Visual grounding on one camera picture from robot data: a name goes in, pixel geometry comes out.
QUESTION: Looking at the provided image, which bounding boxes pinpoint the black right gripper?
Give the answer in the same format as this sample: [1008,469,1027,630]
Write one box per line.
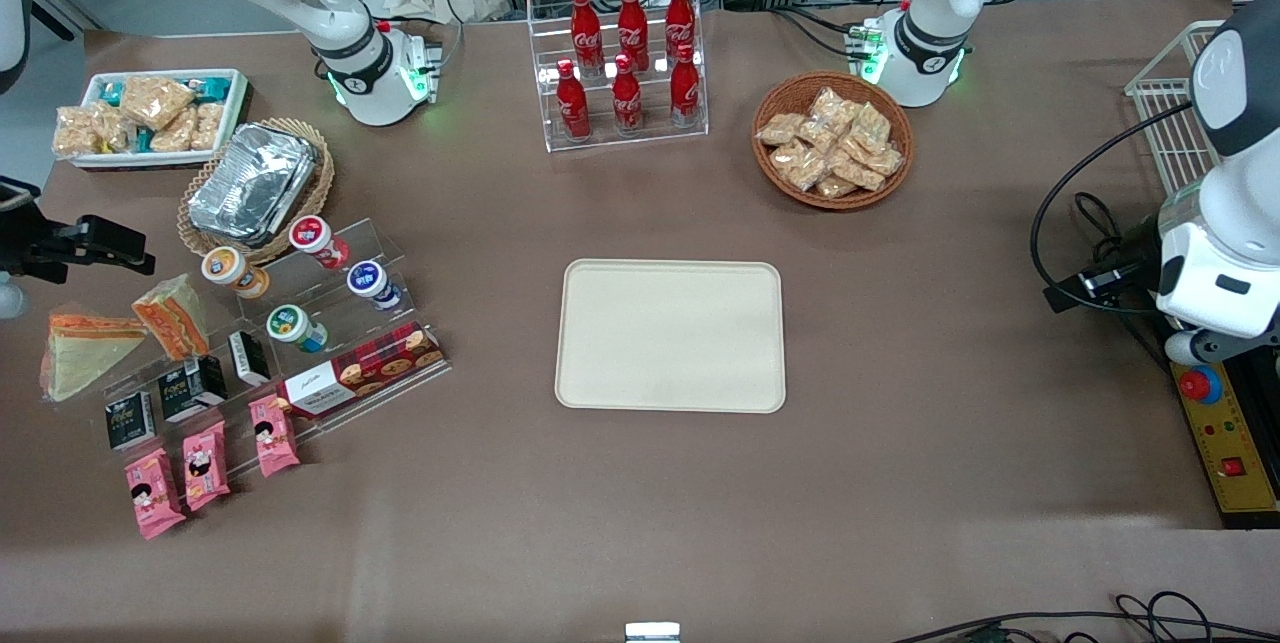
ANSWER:
[0,211,158,286]

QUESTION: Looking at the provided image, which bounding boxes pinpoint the triangle sandwich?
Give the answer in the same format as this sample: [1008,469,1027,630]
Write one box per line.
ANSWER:
[132,273,211,362]
[40,311,149,404]

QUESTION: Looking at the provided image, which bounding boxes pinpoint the upright wrapped triangle sandwich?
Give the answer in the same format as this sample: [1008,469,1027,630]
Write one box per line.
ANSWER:
[132,273,211,362]

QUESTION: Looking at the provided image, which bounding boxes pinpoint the beige rectangular tray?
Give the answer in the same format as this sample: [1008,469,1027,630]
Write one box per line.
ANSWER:
[555,259,787,414]

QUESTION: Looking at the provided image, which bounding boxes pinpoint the orange lid yogurt cup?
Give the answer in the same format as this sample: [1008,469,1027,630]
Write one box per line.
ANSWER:
[201,246,271,300]

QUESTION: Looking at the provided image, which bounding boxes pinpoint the puffed rice cracker pack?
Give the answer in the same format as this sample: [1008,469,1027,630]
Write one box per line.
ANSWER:
[190,101,225,152]
[150,113,198,154]
[52,106,113,159]
[120,75,196,131]

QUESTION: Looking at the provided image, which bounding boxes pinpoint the silver foil container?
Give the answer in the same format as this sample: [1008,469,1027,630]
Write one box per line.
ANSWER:
[187,122,319,247]

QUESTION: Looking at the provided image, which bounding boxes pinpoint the small black carton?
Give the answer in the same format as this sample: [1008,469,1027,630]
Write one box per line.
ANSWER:
[228,330,271,387]
[158,355,229,423]
[105,391,156,451]

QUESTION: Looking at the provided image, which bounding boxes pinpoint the white rectangular snack bin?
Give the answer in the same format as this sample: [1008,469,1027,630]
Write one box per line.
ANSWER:
[62,69,249,170]

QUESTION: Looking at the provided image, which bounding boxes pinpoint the green lid yogurt cup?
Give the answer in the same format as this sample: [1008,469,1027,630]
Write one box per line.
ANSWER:
[266,304,329,354]

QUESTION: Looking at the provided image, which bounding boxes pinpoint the red lid yogurt cup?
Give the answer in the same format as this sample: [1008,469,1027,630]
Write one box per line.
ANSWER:
[289,215,351,271]

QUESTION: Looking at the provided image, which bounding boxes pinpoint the oval wicker basket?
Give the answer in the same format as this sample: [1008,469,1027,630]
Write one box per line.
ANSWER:
[177,117,336,266]

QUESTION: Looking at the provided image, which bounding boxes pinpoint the clear acrylic tiered stand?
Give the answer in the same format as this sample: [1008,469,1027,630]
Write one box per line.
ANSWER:
[100,216,451,484]

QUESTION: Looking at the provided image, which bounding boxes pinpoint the pink cartoon snack pack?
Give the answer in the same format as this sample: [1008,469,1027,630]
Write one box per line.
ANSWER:
[124,448,187,540]
[182,420,231,512]
[248,394,301,479]

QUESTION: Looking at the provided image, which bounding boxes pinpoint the blue lid yogurt cup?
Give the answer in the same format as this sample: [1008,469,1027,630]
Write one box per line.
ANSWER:
[347,260,403,311]

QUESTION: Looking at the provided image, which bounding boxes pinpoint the red plaid cookie box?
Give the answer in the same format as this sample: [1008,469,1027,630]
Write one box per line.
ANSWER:
[277,322,446,421]

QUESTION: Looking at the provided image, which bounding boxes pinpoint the red cola bottle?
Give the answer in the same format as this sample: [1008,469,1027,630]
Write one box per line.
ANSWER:
[556,59,592,141]
[570,0,604,76]
[611,54,644,134]
[665,0,697,64]
[617,0,650,72]
[670,45,702,127]

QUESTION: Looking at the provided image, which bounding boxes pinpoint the clear acrylic bottle rack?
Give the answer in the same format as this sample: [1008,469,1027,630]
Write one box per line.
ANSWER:
[527,0,710,154]

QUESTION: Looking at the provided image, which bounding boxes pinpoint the round brown wicker basket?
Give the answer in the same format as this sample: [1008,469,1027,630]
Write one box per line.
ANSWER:
[752,71,915,212]

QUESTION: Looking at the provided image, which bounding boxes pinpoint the black machine with yellow panel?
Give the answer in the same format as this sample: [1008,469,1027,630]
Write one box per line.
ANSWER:
[1170,363,1280,529]

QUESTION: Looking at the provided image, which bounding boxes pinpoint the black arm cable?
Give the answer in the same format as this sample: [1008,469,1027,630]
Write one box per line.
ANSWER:
[1030,101,1201,316]

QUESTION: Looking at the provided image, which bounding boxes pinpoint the black power cable with plug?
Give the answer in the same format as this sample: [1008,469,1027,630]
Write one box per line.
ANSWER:
[1072,191,1166,344]

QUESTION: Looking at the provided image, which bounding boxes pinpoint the white wire rack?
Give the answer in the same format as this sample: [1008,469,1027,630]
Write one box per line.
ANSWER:
[1125,20,1226,196]

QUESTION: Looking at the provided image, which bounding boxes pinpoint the black floor cables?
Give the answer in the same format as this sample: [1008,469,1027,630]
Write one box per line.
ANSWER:
[890,591,1280,643]

